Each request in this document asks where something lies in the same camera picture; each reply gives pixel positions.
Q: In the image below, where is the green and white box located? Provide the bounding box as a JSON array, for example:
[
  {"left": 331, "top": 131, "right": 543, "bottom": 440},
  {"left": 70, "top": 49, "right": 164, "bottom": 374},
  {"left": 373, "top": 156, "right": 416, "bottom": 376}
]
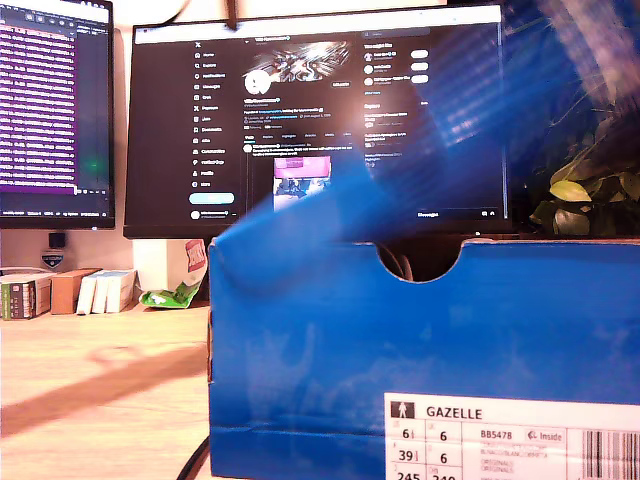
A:
[{"left": 0, "top": 272, "right": 57, "bottom": 322}]

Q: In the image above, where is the blue shoebox with hinged lid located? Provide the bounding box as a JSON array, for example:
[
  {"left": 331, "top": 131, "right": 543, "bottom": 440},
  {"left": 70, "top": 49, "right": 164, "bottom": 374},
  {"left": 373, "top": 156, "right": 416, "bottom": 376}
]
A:
[{"left": 207, "top": 0, "right": 640, "bottom": 480}]

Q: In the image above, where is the wide black computer monitor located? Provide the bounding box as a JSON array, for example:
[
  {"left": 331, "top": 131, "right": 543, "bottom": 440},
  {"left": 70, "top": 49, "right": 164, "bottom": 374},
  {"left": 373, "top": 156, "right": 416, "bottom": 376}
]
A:
[{"left": 122, "top": 4, "right": 514, "bottom": 240}]

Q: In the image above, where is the white container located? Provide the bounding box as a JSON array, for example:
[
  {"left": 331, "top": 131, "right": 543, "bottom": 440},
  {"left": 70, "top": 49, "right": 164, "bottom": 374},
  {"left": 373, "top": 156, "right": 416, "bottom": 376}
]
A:
[{"left": 132, "top": 238, "right": 189, "bottom": 297}]

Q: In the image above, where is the red and white packet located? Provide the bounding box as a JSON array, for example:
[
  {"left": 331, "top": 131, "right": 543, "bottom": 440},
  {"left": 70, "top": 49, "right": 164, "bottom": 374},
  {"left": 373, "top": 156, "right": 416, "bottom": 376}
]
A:
[{"left": 183, "top": 238, "right": 209, "bottom": 290}]

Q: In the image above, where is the black monitor with purple text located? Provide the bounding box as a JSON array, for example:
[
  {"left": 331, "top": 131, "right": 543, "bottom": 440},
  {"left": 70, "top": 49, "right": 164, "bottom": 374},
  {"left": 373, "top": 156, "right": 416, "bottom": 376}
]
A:
[{"left": 0, "top": 0, "right": 116, "bottom": 231}]

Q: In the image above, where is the green snack bag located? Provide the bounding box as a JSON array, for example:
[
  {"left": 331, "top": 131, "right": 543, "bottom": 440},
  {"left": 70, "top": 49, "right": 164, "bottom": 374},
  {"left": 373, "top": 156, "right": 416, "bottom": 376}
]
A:
[{"left": 138, "top": 278, "right": 206, "bottom": 311}]

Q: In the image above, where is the black cable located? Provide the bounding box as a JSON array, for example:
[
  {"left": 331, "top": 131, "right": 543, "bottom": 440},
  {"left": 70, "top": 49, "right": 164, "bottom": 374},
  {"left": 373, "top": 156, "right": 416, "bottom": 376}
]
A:
[{"left": 174, "top": 433, "right": 211, "bottom": 480}]

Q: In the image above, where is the green leafy houseplant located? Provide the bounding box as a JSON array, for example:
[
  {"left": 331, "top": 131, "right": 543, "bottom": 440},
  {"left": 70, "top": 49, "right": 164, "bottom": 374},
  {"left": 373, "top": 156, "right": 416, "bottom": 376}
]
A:
[{"left": 528, "top": 99, "right": 640, "bottom": 238}]

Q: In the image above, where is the brown cardboard box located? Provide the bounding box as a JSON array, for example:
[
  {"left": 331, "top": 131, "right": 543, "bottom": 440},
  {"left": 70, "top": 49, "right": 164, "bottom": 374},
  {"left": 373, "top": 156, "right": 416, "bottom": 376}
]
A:
[{"left": 49, "top": 268, "right": 104, "bottom": 316}]

